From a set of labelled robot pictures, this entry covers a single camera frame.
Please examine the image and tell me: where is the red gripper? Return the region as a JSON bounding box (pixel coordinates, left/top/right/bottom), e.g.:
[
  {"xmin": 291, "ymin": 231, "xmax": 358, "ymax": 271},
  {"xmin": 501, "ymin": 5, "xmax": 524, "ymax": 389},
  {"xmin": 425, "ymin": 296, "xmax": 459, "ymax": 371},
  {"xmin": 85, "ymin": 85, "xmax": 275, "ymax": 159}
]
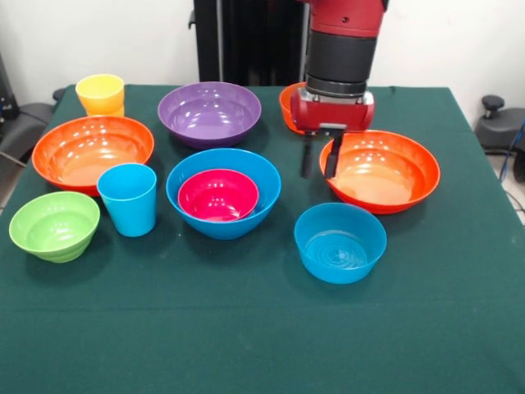
[{"xmin": 290, "ymin": 90, "xmax": 375, "ymax": 179}]

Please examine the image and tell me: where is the large orange bowl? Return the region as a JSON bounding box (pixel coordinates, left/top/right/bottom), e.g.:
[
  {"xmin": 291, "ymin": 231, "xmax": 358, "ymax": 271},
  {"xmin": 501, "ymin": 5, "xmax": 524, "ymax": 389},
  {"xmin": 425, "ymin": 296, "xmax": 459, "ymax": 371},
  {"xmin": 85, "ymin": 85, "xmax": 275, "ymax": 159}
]
[
  {"xmin": 31, "ymin": 115, "xmax": 155, "ymax": 197},
  {"xmin": 319, "ymin": 130, "xmax": 441, "ymax": 215}
]

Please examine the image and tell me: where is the pink bowl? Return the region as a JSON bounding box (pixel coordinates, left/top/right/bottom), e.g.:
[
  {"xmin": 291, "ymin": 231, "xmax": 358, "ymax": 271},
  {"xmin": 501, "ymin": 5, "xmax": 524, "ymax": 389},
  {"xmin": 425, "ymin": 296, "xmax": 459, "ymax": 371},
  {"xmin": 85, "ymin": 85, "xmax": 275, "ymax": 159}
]
[{"xmin": 177, "ymin": 168, "xmax": 260, "ymax": 222}]

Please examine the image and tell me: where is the small orange bowl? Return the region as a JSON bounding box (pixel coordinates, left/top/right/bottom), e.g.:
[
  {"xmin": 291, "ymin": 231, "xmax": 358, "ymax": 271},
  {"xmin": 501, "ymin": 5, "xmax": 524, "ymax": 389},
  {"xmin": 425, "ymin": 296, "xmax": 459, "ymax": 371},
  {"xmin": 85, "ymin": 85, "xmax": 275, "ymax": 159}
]
[{"xmin": 279, "ymin": 83, "xmax": 308, "ymax": 135}]

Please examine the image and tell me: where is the small blue bowl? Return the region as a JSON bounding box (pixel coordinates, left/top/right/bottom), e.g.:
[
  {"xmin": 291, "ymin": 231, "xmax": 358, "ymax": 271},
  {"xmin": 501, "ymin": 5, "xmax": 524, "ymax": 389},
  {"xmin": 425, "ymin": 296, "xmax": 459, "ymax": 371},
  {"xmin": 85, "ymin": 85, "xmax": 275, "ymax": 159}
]
[{"xmin": 294, "ymin": 202, "xmax": 388, "ymax": 285}]

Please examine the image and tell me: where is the large blue bowl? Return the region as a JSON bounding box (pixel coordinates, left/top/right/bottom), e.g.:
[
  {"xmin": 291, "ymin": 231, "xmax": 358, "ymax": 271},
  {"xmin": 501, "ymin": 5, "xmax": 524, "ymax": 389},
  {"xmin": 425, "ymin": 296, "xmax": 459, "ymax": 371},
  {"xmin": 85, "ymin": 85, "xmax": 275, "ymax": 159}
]
[{"xmin": 166, "ymin": 147, "xmax": 282, "ymax": 241}]

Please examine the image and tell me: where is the purple bowl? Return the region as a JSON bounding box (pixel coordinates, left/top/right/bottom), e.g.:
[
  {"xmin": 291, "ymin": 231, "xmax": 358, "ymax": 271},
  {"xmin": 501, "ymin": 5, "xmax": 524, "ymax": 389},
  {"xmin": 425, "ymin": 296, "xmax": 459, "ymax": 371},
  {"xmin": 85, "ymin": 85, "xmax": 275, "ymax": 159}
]
[{"xmin": 157, "ymin": 80, "xmax": 263, "ymax": 150}]

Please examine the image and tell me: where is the dark green tablecloth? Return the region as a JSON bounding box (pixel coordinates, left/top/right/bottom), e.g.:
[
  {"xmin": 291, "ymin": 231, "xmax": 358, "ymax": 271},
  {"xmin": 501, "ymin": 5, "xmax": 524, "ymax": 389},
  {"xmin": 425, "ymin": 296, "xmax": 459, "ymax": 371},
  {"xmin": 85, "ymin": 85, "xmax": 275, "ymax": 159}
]
[{"xmin": 0, "ymin": 84, "xmax": 525, "ymax": 394}]

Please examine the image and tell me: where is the blue cup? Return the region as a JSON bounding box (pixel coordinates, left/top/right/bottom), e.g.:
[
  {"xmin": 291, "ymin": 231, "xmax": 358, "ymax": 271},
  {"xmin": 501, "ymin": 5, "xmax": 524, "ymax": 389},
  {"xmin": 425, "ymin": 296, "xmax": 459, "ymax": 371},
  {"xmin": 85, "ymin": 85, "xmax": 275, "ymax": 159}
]
[{"xmin": 97, "ymin": 163, "xmax": 158, "ymax": 238}]

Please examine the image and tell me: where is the orange cup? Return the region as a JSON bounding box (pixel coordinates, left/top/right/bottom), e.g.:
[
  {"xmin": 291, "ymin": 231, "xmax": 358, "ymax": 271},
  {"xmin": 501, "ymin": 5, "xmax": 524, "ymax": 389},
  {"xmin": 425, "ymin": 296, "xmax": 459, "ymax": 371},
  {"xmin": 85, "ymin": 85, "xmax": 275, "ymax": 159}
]
[{"xmin": 84, "ymin": 100, "xmax": 126, "ymax": 118}]

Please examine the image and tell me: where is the yellow cup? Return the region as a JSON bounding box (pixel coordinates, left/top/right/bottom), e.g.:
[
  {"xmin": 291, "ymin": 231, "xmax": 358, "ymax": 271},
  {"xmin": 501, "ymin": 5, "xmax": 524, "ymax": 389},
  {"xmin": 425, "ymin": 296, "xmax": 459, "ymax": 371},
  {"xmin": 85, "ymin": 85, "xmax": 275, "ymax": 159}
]
[{"xmin": 75, "ymin": 73, "xmax": 126, "ymax": 111}]

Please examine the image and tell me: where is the green bowl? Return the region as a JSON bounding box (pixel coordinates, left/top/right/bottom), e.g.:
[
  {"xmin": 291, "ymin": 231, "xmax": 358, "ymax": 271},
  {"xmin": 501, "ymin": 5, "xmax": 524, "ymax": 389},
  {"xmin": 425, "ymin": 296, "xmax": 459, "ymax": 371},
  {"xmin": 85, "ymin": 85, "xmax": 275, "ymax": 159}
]
[{"xmin": 8, "ymin": 190, "xmax": 101, "ymax": 263}]

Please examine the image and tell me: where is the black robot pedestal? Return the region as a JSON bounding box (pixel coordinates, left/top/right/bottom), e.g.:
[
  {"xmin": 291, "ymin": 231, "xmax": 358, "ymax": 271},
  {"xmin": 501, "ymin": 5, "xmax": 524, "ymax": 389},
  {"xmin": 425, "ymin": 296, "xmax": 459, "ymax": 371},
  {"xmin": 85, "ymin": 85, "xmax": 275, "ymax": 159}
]
[{"xmin": 188, "ymin": 0, "xmax": 331, "ymax": 87}]

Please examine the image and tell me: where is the grey pedestal foot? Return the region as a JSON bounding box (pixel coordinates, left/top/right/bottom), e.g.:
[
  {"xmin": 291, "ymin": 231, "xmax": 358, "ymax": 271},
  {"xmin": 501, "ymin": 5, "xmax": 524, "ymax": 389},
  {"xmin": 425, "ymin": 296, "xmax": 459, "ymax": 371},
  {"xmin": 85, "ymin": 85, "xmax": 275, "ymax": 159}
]
[
  {"xmin": 475, "ymin": 94, "xmax": 525, "ymax": 151},
  {"xmin": 0, "ymin": 88, "xmax": 66, "ymax": 165}
]

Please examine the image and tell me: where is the blue cable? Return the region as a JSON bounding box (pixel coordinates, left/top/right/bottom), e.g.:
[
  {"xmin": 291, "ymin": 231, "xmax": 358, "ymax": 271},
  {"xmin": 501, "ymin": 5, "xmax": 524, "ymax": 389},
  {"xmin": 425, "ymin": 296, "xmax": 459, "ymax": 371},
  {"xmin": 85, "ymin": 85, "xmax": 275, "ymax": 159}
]
[{"xmin": 498, "ymin": 118, "xmax": 525, "ymax": 184}]

